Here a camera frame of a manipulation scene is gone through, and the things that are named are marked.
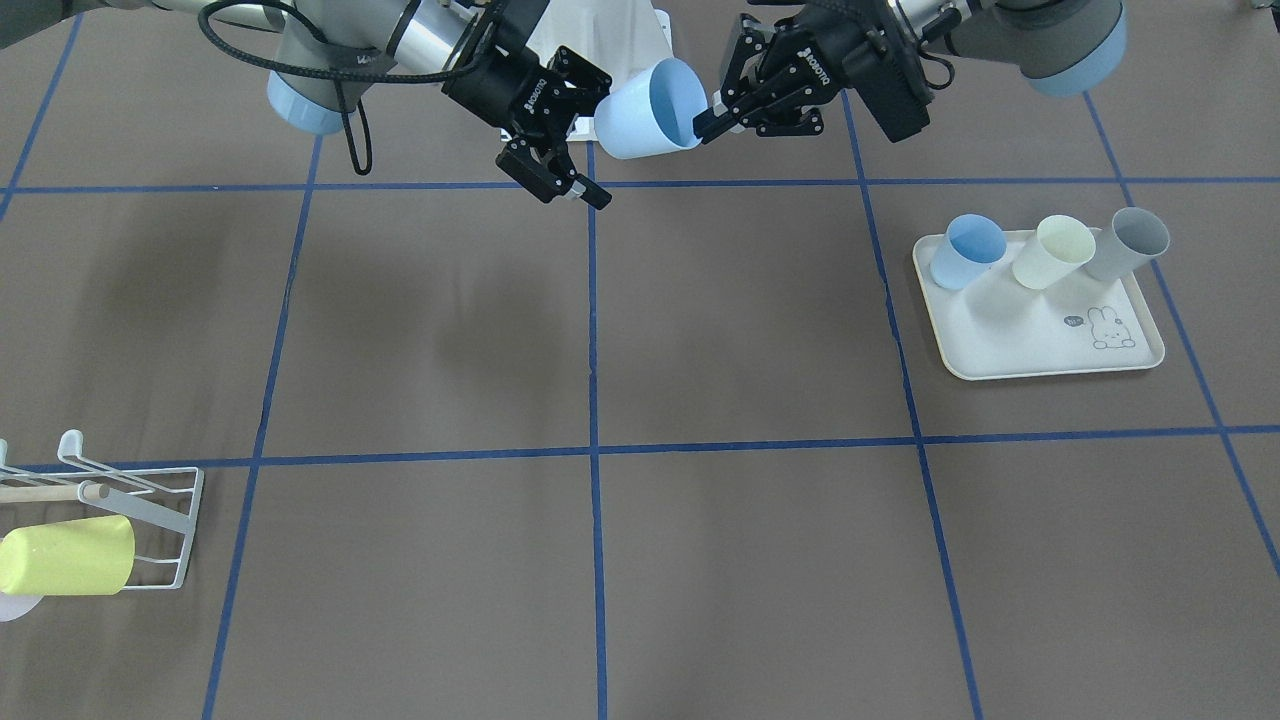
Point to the light blue cup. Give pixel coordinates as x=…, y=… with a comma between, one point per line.
x=971, y=245
x=653, y=113

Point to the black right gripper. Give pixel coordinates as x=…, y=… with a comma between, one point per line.
x=487, y=88

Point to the pink cup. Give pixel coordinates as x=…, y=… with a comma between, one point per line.
x=15, y=606

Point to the yellow cup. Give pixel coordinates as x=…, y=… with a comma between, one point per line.
x=83, y=557

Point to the cream plastic tray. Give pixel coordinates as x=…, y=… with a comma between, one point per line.
x=997, y=329

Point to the white wire cup rack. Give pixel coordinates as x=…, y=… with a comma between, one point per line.
x=162, y=503

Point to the light blue cup rear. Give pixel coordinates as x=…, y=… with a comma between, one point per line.
x=971, y=245

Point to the cream white cup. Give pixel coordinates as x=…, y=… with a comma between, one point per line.
x=1058, y=246

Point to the light blue cup front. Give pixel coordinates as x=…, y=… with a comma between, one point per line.
x=653, y=113

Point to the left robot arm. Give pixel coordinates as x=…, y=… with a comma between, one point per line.
x=1062, y=48

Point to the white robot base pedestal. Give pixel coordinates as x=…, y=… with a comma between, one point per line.
x=618, y=38

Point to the grey cup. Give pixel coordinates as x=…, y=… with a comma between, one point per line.
x=1134, y=238

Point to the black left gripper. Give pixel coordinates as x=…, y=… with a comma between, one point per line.
x=822, y=62

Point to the wooden rack dowel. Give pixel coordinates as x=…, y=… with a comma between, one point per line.
x=85, y=492

